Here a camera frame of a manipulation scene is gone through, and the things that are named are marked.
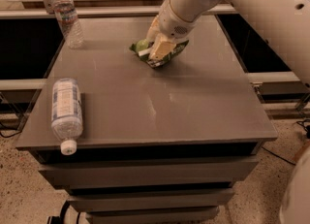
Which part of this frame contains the upright clear water bottle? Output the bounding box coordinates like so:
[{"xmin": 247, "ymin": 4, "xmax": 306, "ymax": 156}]
[{"xmin": 52, "ymin": 0, "xmax": 83, "ymax": 48}]

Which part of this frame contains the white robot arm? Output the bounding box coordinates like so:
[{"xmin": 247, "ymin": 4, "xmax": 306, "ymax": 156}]
[{"xmin": 146, "ymin": 0, "xmax": 310, "ymax": 86}]

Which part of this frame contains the lying white-capped water bottle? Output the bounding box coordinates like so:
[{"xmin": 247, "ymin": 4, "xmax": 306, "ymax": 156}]
[{"xmin": 51, "ymin": 78, "xmax": 83, "ymax": 155}]

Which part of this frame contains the black cable on floor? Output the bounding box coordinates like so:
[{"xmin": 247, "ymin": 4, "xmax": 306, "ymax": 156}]
[{"xmin": 261, "ymin": 145, "xmax": 297, "ymax": 167}]

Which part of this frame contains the grey drawer cabinet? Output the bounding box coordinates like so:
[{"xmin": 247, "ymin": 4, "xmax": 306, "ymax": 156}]
[{"xmin": 16, "ymin": 16, "xmax": 277, "ymax": 224}]

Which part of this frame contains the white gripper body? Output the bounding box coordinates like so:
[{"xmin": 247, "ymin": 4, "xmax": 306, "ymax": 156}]
[{"xmin": 157, "ymin": 0, "xmax": 198, "ymax": 40}]

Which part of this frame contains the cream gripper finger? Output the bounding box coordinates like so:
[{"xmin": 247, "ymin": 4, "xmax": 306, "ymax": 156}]
[
  {"xmin": 149, "ymin": 40, "xmax": 176, "ymax": 60},
  {"xmin": 146, "ymin": 16, "xmax": 160, "ymax": 43}
]

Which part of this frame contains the green jalapeno chip bag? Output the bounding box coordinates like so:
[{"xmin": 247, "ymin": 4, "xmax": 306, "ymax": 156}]
[{"xmin": 129, "ymin": 39, "xmax": 189, "ymax": 68}]

